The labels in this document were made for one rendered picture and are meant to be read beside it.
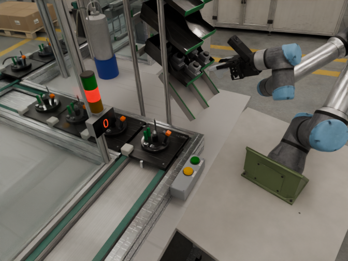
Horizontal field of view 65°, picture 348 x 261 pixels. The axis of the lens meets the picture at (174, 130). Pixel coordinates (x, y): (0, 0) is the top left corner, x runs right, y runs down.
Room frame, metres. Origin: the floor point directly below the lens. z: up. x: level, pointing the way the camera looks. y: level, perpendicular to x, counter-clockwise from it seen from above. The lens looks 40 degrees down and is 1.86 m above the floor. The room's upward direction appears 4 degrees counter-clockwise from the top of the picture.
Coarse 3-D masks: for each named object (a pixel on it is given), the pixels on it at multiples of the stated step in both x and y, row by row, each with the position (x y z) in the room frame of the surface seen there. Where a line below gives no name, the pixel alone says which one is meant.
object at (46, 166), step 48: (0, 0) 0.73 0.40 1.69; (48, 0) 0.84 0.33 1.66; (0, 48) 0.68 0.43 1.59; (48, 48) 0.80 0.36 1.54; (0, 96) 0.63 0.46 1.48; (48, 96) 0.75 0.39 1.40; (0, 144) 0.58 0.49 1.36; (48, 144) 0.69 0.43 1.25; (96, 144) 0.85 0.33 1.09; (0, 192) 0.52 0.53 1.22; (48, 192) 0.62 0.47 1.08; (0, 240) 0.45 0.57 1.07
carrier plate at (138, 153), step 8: (144, 128) 1.08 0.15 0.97; (152, 128) 1.07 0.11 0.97; (160, 128) 1.07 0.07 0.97; (136, 136) 1.02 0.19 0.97; (184, 136) 1.00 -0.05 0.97; (136, 144) 0.96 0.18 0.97; (176, 144) 0.94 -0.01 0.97; (136, 152) 0.91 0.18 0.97; (144, 152) 0.90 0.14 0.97; (168, 152) 0.90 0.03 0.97; (176, 152) 0.89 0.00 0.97; (144, 160) 0.86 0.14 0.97; (152, 160) 0.85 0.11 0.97; (160, 160) 0.85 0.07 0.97; (168, 160) 0.85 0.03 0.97; (160, 168) 0.81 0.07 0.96
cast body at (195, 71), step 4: (192, 64) 1.17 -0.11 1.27; (196, 64) 1.17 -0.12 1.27; (184, 68) 1.21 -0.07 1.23; (188, 68) 1.17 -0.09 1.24; (192, 68) 1.16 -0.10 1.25; (196, 68) 1.15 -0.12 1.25; (188, 72) 1.17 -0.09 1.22; (192, 72) 1.16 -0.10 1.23; (196, 72) 1.17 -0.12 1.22; (200, 72) 1.18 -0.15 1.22; (192, 76) 1.16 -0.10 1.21; (196, 76) 1.16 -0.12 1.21
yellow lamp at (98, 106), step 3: (96, 102) 0.84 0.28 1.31; (99, 102) 0.85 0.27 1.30; (90, 105) 0.84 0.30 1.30; (93, 105) 0.83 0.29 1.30; (96, 105) 0.84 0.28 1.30; (99, 105) 0.84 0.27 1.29; (102, 105) 0.86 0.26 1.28; (90, 108) 0.84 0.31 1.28; (93, 108) 0.83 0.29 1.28; (96, 108) 0.84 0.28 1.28; (99, 108) 0.84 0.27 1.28; (102, 108) 0.85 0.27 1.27; (93, 111) 0.84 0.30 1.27; (96, 111) 0.83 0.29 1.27; (99, 111) 0.84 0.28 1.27
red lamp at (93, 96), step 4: (96, 88) 0.85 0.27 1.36; (88, 92) 0.84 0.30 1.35; (92, 92) 0.84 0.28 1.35; (96, 92) 0.85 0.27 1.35; (88, 96) 0.84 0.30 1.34; (92, 96) 0.84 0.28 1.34; (96, 96) 0.84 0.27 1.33; (88, 100) 0.84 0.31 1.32; (92, 100) 0.83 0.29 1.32; (96, 100) 0.84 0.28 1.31
